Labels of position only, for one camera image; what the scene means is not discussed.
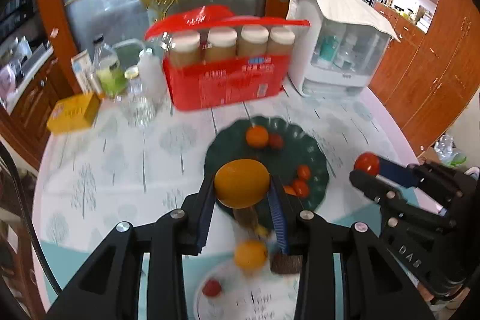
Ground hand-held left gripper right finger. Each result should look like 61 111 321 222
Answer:
268 175 437 320

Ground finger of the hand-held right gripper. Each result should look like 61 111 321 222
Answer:
376 155 469 202
349 170 449 231

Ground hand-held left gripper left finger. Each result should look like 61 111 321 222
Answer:
45 174 216 320

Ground brown overripe banana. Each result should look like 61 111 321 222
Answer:
232 205 271 238

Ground large orange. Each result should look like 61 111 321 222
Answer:
214 160 271 209

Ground dark green scalloped plate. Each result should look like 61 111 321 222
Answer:
204 115 331 227

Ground white printed round plate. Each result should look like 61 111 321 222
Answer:
194 260 301 320

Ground yellow orange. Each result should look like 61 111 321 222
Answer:
233 239 269 272

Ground dark brown avocado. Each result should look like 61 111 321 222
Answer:
270 254 304 275

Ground clear plastic bag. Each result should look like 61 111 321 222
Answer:
433 134 467 167

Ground tree-printed tablecloth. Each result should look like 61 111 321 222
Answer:
32 80 436 320

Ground clear drinking glass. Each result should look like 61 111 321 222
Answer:
122 67 156 126

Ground red plastic package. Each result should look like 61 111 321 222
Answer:
146 5 312 112

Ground white countertop appliance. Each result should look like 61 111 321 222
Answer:
286 0 401 97

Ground white squeeze bottle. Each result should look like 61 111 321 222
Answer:
112 39 167 103

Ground yellow box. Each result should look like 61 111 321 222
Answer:
46 92 102 135

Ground small metal tin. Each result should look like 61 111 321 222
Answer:
86 70 104 96

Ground clear bottle with green label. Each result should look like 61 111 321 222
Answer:
92 37 128 99

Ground small white carton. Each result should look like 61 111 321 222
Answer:
70 50 94 96

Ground wooden kitchen cabinets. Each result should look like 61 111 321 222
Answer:
0 54 57 171

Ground wooden wall cabinet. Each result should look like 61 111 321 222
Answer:
369 0 480 156

